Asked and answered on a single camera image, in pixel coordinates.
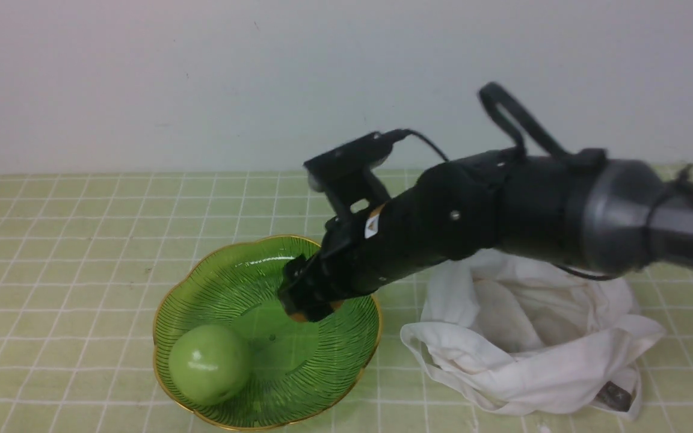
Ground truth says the green checkered tablecloth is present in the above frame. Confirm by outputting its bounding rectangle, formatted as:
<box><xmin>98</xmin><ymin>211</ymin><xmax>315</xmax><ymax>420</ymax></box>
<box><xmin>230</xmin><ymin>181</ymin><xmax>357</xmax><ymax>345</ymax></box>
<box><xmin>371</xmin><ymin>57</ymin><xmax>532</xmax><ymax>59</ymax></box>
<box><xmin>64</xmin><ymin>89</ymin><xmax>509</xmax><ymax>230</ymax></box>
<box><xmin>0</xmin><ymin>171</ymin><xmax>693</xmax><ymax>432</ymax></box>

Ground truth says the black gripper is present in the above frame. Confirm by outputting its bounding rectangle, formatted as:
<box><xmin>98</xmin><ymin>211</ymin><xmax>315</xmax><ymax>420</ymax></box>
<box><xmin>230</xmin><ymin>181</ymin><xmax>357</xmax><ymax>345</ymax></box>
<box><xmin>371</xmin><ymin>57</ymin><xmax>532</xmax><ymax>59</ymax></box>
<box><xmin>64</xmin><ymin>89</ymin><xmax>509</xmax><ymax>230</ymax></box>
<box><xmin>279</xmin><ymin>159</ymin><xmax>504</xmax><ymax>323</ymax></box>

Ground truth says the white cloth bag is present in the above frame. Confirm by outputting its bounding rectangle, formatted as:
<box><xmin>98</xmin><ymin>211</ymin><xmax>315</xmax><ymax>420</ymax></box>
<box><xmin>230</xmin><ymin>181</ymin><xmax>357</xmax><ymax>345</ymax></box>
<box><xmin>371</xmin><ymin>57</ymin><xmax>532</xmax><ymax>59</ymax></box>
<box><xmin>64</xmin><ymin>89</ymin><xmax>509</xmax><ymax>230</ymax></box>
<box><xmin>401</xmin><ymin>250</ymin><xmax>666</xmax><ymax>421</ymax></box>

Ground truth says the orange fruit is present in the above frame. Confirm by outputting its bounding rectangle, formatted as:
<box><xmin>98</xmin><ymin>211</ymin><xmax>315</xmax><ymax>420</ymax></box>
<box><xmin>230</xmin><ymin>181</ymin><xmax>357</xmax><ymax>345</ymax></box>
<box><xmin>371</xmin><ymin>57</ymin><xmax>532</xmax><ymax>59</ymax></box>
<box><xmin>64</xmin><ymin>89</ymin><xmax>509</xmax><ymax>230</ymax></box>
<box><xmin>288</xmin><ymin>312</ymin><xmax>309</xmax><ymax>323</ymax></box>

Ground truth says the black cable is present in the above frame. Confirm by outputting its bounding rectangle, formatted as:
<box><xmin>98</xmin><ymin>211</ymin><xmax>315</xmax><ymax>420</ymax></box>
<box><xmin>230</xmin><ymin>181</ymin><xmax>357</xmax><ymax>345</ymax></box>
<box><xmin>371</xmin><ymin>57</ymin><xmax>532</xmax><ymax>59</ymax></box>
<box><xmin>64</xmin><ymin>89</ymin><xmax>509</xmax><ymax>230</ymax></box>
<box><xmin>407</xmin><ymin>82</ymin><xmax>606</xmax><ymax>166</ymax></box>

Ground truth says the green apple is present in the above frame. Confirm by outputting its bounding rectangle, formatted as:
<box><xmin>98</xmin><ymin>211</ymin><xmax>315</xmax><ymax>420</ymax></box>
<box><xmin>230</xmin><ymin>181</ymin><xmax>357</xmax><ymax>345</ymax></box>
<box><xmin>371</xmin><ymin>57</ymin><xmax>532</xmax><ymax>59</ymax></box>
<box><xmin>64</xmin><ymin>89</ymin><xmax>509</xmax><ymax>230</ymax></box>
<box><xmin>168</xmin><ymin>324</ymin><xmax>252</xmax><ymax>406</ymax></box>

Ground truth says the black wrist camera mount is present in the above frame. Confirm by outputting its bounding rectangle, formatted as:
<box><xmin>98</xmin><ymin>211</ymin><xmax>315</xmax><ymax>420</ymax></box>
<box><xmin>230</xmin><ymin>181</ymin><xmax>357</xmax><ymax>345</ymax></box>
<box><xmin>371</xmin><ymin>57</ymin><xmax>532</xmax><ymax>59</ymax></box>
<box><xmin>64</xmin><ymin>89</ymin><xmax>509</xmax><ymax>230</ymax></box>
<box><xmin>303</xmin><ymin>129</ymin><xmax>409</xmax><ymax>222</ymax></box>

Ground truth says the green glass bowl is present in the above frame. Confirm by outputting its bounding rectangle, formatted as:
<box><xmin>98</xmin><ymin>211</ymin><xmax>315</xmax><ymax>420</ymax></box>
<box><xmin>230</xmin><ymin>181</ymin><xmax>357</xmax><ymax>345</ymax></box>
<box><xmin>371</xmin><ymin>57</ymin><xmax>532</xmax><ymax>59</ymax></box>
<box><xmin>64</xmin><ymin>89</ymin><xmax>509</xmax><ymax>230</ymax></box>
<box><xmin>152</xmin><ymin>235</ymin><xmax>383</xmax><ymax>431</ymax></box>

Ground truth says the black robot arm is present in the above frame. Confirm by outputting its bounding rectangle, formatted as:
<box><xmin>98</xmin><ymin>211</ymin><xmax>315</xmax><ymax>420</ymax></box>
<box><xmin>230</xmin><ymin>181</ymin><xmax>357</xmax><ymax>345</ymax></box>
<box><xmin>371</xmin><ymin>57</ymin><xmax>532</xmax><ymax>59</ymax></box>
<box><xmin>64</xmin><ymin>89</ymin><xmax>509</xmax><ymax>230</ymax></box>
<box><xmin>278</xmin><ymin>150</ymin><xmax>693</xmax><ymax>322</ymax></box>

